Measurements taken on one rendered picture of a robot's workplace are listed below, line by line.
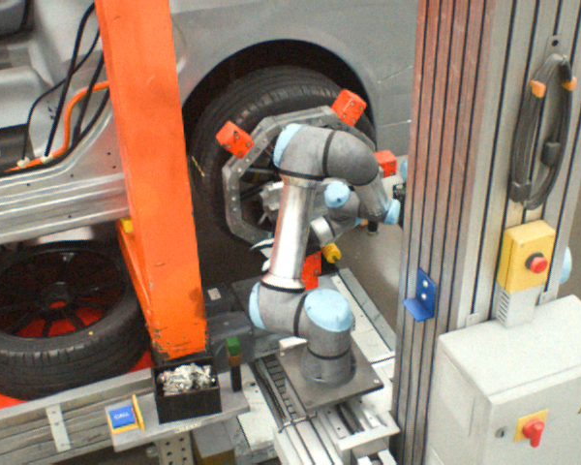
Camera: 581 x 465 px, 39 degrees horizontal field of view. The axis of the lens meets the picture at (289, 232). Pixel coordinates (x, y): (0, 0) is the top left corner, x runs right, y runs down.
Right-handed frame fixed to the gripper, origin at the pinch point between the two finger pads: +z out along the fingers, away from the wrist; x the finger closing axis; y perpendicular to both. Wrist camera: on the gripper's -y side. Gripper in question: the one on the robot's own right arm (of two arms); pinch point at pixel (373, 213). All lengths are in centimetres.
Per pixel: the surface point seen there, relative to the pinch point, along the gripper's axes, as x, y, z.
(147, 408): 21, -38, 87
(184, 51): -44, 49, 49
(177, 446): 28, -50, 80
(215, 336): -8, -43, 56
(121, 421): 26, -35, 95
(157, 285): 10, 0, 76
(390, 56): -42, 35, -26
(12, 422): 1, -47, 128
